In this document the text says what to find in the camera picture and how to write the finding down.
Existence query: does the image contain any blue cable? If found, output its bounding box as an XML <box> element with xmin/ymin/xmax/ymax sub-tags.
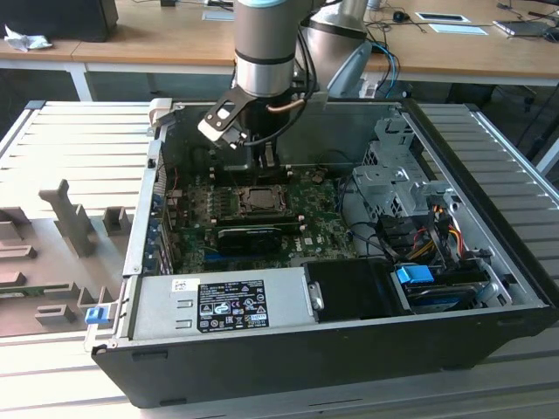
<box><xmin>373</xmin><ymin>41</ymin><xmax>402</xmax><ymax>100</ymax></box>

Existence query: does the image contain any metal socket cover frame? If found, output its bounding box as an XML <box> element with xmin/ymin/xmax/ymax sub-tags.
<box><xmin>236</xmin><ymin>184</ymin><xmax>289</xmax><ymax>215</ymax></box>

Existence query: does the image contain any black open PC case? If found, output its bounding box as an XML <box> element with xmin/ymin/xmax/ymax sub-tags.
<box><xmin>85</xmin><ymin>98</ymin><xmax>559</xmax><ymax>409</ymax></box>

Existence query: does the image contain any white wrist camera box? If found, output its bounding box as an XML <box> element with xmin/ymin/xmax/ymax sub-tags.
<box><xmin>197</xmin><ymin>118</ymin><xmax>244</xmax><ymax>152</ymax></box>

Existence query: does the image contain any green motherboard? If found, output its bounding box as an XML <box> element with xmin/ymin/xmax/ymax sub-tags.
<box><xmin>163</xmin><ymin>168</ymin><xmax>359</xmax><ymax>276</ymax></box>

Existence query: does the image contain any yellow red wire bundle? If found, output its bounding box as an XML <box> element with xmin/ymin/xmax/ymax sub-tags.
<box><xmin>410</xmin><ymin>204</ymin><xmax>465</xmax><ymax>264</ymax></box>

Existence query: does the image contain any beige case corner latch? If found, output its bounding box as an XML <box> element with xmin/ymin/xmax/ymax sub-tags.
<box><xmin>147</xmin><ymin>97</ymin><xmax>175</xmax><ymax>128</ymax></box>

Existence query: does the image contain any black hard disk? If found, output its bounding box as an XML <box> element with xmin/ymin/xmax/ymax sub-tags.
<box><xmin>404</xmin><ymin>282</ymin><xmax>478</xmax><ymax>313</ymax></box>

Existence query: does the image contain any silver square CPU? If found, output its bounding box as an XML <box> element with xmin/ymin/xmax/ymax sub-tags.
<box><xmin>247</xmin><ymin>189</ymin><xmax>280</xmax><ymax>208</ymax></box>

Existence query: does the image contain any CPU socket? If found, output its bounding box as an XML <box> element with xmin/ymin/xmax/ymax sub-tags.
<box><xmin>234</xmin><ymin>183</ymin><xmax>290</xmax><ymax>216</ymax></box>

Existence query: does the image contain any green RAM stick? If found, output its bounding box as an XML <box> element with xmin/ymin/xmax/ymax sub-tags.
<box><xmin>0</xmin><ymin>285</ymin><xmax>73</xmax><ymax>299</ymax></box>

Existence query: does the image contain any wooden desk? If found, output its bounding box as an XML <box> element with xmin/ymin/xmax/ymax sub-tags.
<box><xmin>0</xmin><ymin>0</ymin><xmax>559</xmax><ymax>87</ymax></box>

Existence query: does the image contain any black graphics card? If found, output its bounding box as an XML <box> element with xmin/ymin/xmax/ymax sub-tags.
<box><xmin>217</xmin><ymin>225</ymin><xmax>284</xmax><ymax>258</ymax></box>

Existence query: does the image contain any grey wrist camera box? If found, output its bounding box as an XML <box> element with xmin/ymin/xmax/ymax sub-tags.
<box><xmin>300</xmin><ymin>88</ymin><xmax>329</xmax><ymax>111</ymax></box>

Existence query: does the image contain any blue disk carrier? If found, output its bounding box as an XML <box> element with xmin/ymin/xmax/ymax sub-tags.
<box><xmin>395</xmin><ymin>264</ymin><xmax>434</xmax><ymax>288</ymax></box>

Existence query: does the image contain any black plastic shroud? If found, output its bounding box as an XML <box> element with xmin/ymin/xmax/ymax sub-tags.
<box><xmin>302</xmin><ymin>258</ymin><xmax>414</xmax><ymax>325</ymax></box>

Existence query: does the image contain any silver power supply unit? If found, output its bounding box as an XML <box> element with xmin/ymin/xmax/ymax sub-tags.
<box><xmin>129</xmin><ymin>267</ymin><xmax>316</xmax><ymax>342</ymax></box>

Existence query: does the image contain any black box on desk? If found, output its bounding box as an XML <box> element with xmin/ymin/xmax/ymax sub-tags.
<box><xmin>0</xmin><ymin>0</ymin><xmax>120</xmax><ymax>44</ymax></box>

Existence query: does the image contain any crumpled white paper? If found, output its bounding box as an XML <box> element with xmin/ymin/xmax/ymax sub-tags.
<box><xmin>3</xmin><ymin>24</ymin><xmax>54</xmax><ymax>53</ymax></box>

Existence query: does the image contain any silver metal drive cage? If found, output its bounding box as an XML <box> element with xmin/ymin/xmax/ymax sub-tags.
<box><xmin>351</xmin><ymin>116</ymin><xmax>460</xmax><ymax>220</ymax></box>

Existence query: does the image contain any black camera cable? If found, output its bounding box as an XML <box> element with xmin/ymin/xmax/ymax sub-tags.
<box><xmin>242</xmin><ymin>25</ymin><xmax>319</xmax><ymax>148</ymax></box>

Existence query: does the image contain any black RAM slot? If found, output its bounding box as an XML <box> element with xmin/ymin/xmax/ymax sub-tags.
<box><xmin>211</xmin><ymin>172</ymin><xmax>293</xmax><ymax>186</ymax></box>
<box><xmin>211</xmin><ymin>165</ymin><xmax>292</xmax><ymax>177</ymax></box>
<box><xmin>213</xmin><ymin>216</ymin><xmax>306</xmax><ymax>232</ymax></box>
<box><xmin>212</xmin><ymin>209</ymin><xmax>304</xmax><ymax>223</ymax></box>

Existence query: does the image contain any grey-brown parts rack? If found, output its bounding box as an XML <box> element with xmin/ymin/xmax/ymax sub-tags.
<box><xmin>0</xmin><ymin>177</ymin><xmax>137</xmax><ymax>338</ymax></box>

